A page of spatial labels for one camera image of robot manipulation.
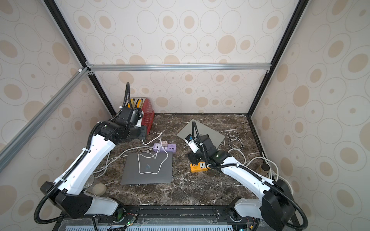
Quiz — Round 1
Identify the white cable of silver laptop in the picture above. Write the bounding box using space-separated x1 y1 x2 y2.
221 129 246 164

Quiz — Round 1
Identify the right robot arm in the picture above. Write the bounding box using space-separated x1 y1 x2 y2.
185 134 308 231

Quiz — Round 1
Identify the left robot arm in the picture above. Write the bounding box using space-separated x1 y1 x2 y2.
34 106 146 224

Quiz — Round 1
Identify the silver apple laptop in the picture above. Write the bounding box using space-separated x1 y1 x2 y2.
177 119 225 147

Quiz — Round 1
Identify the dark grey laptop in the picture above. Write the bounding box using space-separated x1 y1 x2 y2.
120 152 173 185

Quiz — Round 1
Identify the orange power strip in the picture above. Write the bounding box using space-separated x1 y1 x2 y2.
190 162 208 173

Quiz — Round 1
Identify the red chrome toaster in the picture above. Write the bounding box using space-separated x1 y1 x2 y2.
131 97 155 134

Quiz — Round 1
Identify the purple power strip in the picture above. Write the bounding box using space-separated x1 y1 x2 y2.
153 143 176 153

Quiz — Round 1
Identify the brown bottle black cap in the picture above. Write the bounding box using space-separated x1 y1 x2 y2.
256 163 270 178

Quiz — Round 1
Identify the silver aluminium crossbar back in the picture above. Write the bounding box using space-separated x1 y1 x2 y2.
88 63 271 72

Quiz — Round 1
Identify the silver aluminium crossbar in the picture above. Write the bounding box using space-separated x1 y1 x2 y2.
1 67 88 170
88 63 271 72

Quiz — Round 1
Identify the silver aluminium crossbar left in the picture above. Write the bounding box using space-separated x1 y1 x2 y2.
1 67 88 170

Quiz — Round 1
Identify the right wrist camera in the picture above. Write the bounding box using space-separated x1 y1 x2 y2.
185 134 199 154

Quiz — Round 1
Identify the white orange strip power cord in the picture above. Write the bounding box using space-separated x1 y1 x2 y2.
228 148 294 197

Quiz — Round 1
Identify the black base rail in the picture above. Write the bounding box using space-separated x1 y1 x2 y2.
51 204 303 231

